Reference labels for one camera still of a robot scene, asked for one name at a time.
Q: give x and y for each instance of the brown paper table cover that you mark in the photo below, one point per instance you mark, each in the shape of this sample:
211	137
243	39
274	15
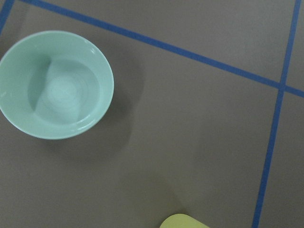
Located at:
207	118

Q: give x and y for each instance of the yellow plastic cup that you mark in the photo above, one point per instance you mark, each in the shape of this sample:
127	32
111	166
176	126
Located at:
182	221

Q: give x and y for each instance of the mint green bowl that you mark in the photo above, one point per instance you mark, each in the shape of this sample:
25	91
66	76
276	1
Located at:
55	85

